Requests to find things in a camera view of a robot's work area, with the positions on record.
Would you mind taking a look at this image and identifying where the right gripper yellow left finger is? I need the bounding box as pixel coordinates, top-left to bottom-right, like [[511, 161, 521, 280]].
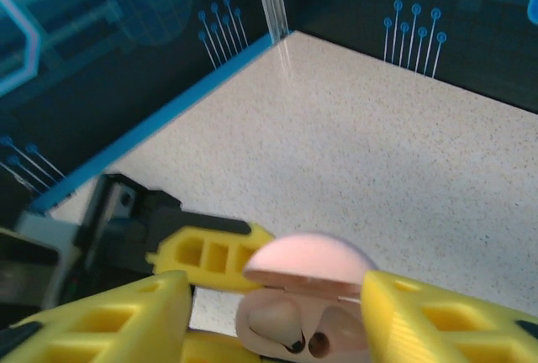
[[0, 269, 195, 363]]

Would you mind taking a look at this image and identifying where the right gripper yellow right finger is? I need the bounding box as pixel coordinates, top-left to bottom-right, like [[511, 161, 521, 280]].
[[360, 269, 538, 363]]

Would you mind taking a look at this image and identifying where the pink wireless earbud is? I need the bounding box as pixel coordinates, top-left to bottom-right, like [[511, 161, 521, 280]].
[[247, 299, 307, 354]]

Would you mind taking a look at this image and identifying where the pink earbud charging case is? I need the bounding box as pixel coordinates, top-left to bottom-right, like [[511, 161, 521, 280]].
[[234, 230, 373, 363]]

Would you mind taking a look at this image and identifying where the blue table edge trim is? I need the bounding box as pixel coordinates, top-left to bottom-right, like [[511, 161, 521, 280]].
[[31, 34, 278, 213]]

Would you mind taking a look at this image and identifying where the aluminium corner post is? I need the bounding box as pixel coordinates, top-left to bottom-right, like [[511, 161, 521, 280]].
[[251, 0, 291, 44]]

